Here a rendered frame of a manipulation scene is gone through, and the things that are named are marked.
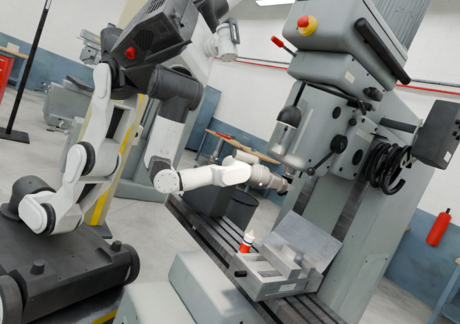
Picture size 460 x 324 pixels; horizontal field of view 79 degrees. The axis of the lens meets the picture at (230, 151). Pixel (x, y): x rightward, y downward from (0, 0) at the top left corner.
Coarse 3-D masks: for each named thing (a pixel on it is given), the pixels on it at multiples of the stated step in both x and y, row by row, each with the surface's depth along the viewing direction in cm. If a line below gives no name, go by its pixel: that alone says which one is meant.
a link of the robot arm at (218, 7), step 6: (210, 0) 105; (216, 0) 109; (222, 0) 110; (204, 6) 104; (210, 6) 106; (216, 6) 109; (222, 6) 110; (228, 6) 112; (204, 12) 106; (210, 12) 107; (216, 12) 110; (222, 12) 112; (210, 18) 109; (216, 18) 112; (210, 24) 111; (216, 24) 113
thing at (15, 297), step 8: (0, 280) 94; (8, 280) 95; (0, 288) 92; (8, 288) 93; (16, 288) 94; (0, 296) 91; (8, 296) 91; (16, 296) 93; (0, 304) 93; (8, 304) 90; (16, 304) 92; (0, 312) 93; (8, 312) 90; (16, 312) 92; (0, 320) 92; (8, 320) 90; (16, 320) 92
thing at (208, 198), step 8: (184, 192) 150; (192, 192) 146; (200, 192) 143; (208, 192) 139; (216, 192) 136; (224, 192) 139; (232, 192) 144; (192, 200) 145; (200, 200) 142; (208, 200) 139; (216, 200) 137; (224, 200) 141; (200, 208) 141; (208, 208) 138; (216, 208) 139; (224, 208) 144; (208, 216) 137
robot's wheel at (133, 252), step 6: (126, 246) 141; (132, 252) 139; (132, 258) 137; (138, 258) 140; (132, 264) 136; (138, 264) 139; (132, 270) 136; (138, 270) 139; (126, 276) 139; (132, 276) 136; (126, 282) 137
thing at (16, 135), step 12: (48, 0) 365; (36, 36) 373; (36, 48) 378; (24, 72) 379; (24, 84) 382; (12, 108) 385; (12, 120) 387; (0, 132) 383; (12, 132) 402; (24, 132) 421
